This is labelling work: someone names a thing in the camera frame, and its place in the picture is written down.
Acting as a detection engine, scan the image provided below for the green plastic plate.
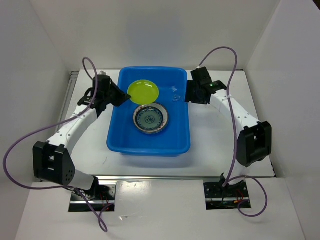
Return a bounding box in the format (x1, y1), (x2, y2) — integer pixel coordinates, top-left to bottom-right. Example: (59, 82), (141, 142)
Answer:
(127, 79), (160, 105)

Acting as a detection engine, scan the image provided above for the small blue patterned plate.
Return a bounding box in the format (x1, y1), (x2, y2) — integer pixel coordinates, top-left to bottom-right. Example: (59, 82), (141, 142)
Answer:
(135, 105), (167, 133)

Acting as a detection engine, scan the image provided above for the orange sunburst pattern plate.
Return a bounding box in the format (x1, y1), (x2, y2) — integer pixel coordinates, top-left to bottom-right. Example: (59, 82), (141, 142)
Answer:
(132, 102), (171, 135)

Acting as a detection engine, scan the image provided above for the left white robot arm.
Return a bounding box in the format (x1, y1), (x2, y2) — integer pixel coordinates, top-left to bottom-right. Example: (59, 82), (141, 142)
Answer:
(32, 74), (131, 200)

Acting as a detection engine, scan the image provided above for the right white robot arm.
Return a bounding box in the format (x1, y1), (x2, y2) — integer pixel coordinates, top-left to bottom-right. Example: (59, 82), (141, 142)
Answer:
(185, 67), (272, 197)

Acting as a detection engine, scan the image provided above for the blue plastic bin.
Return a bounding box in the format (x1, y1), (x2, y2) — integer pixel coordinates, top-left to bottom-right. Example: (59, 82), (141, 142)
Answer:
(106, 66), (191, 156)

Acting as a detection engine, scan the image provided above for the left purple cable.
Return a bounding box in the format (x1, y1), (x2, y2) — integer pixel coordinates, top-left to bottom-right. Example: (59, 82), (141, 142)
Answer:
(3, 57), (109, 233)

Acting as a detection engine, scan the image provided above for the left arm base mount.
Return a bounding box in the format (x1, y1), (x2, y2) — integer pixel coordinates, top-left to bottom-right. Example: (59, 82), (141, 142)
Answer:
(68, 181), (117, 213)

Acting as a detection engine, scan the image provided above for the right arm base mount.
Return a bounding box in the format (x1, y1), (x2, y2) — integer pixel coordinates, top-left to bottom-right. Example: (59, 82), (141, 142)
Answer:
(203, 181), (251, 210)

